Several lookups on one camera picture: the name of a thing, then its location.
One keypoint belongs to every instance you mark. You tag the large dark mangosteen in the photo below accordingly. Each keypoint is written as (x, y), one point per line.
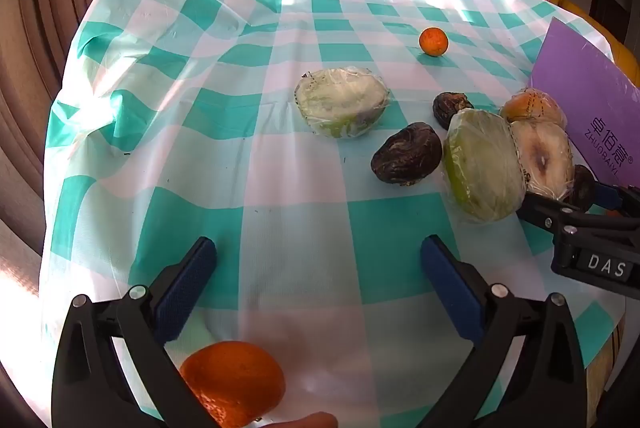
(406, 154)

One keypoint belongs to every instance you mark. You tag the yellow leather armchair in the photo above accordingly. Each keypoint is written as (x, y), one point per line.
(625, 48)

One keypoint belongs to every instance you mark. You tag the teal checked tablecloth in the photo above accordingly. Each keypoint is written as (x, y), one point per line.
(280, 208)

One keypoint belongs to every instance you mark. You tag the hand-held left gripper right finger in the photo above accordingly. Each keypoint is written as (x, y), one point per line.
(450, 288)

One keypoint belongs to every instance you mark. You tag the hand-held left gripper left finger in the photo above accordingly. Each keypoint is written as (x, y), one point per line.
(185, 288)

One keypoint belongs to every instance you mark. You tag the orange-brown fruit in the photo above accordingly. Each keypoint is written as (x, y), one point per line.
(532, 107)

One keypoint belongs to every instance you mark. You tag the person's left hand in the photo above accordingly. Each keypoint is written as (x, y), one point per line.
(305, 421)

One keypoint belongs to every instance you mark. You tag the pale green half fruit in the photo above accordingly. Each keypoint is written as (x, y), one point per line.
(342, 100)

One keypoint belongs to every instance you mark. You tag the small orange tangerine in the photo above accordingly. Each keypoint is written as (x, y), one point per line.
(433, 41)

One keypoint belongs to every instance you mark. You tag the whitish fruit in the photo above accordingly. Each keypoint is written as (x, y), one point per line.
(542, 160)

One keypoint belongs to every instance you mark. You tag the purple cardboard box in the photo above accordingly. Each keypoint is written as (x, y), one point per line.
(582, 103)

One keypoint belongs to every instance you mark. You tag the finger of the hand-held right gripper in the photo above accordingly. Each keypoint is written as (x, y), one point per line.
(542, 210)
(606, 196)

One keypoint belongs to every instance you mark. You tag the large orange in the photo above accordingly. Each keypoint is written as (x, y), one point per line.
(232, 380)

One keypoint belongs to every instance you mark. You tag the brown curtain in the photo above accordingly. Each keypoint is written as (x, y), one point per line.
(45, 33)

